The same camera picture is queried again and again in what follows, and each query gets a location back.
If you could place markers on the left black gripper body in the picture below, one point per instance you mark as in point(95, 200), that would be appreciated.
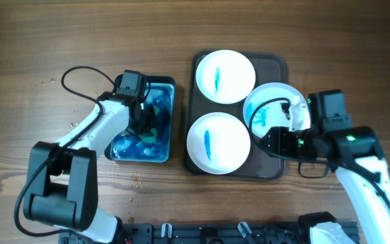
point(147, 120)

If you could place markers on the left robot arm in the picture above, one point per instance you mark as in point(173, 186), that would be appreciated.
point(61, 190)

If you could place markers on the dark brown serving tray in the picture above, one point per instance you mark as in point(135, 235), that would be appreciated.
point(269, 68)

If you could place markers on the green scouring sponge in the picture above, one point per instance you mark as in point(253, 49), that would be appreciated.
point(149, 136)

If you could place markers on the white plate blue smear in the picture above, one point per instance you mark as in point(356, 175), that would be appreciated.
point(271, 114)

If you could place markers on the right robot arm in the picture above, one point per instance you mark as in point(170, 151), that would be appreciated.
point(353, 154)

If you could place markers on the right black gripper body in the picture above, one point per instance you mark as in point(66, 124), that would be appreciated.
point(296, 145)

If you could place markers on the black tub blue water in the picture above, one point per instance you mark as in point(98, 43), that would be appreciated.
point(160, 93)

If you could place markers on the white plate top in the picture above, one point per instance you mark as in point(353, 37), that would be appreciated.
point(225, 76)

